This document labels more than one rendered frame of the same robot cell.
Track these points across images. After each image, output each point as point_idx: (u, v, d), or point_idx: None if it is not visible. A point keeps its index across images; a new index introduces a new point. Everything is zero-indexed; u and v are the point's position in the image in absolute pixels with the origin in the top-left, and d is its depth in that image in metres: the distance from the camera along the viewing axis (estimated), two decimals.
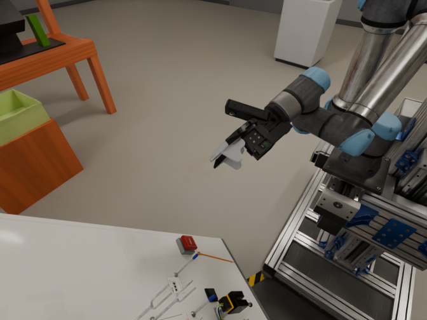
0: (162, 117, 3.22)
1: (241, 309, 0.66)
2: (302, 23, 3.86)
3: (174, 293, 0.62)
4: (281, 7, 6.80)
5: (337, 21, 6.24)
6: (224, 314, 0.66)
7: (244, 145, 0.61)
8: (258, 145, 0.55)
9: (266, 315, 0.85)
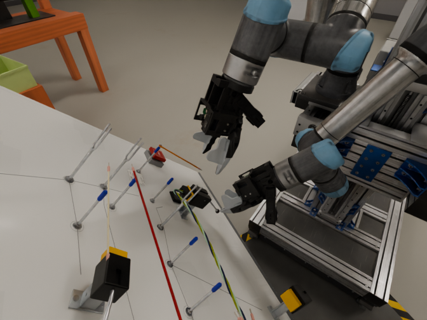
0: (154, 95, 3.20)
1: (203, 202, 0.64)
2: (296, 4, 3.84)
3: None
4: None
5: None
6: (187, 209, 0.65)
7: (223, 133, 0.51)
8: (204, 116, 0.52)
9: (237, 233, 0.84)
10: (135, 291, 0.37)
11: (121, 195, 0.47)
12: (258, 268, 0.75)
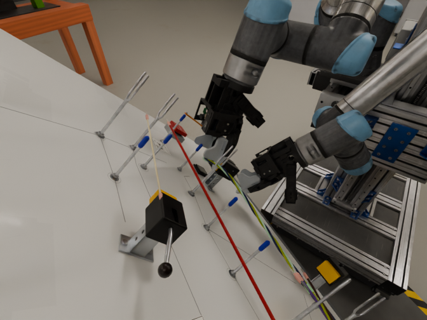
0: (159, 88, 3.17)
1: (231, 173, 0.61)
2: None
3: None
4: None
5: None
6: (214, 180, 0.62)
7: (223, 133, 0.51)
8: (204, 115, 0.52)
9: (260, 213, 0.81)
10: (179, 247, 0.34)
11: (154, 154, 0.44)
12: (284, 246, 0.72)
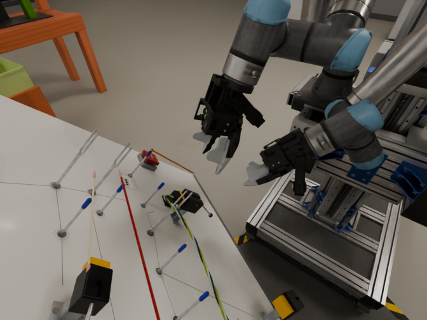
0: (152, 96, 3.20)
1: (195, 207, 0.64)
2: (295, 4, 3.84)
3: None
4: None
5: None
6: None
7: (223, 133, 0.51)
8: (204, 115, 0.52)
9: (232, 237, 0.83)
10: (120, 301, 0.37)
11: (109, 202, 0.46)
12: (252, 272, 0.75)
